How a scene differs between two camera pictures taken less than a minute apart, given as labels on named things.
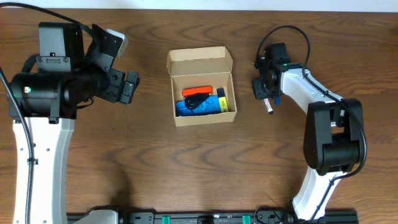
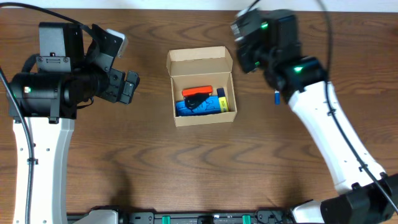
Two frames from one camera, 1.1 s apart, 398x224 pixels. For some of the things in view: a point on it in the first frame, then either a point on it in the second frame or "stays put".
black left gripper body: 112,93 stays put
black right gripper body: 262,89 → 248,60
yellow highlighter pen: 221,96 stays put
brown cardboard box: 203,85 stays put
